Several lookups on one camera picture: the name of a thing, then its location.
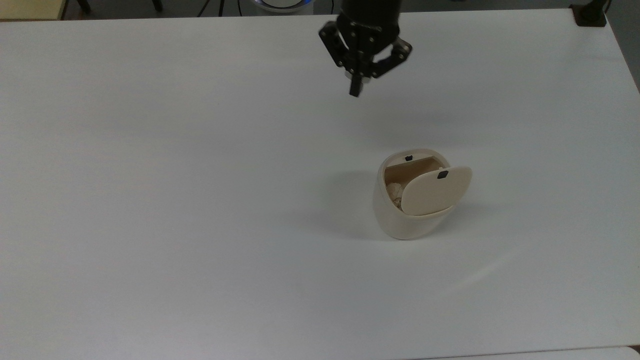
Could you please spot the black thin tripod legs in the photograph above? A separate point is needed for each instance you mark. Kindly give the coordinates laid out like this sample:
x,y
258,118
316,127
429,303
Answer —
x,y
210,6

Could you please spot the black chair leg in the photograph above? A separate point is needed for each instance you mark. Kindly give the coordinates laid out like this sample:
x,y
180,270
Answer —
x,y
84,6
156,5

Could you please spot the beige plastic trash bin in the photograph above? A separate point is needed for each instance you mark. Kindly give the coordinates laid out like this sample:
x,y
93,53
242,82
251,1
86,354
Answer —
x,y
410,225

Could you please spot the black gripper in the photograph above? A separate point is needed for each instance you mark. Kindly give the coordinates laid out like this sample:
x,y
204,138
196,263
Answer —
x,y
370,25

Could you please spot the light wooden table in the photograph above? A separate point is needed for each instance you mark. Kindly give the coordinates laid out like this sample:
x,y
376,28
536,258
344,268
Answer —
x,y
30,9

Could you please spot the crumpled white paper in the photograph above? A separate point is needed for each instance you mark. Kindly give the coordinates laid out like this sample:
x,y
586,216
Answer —
x,y
395,192

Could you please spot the black clamp mount stand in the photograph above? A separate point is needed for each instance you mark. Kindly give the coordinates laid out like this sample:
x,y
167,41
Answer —
x,y
590,15

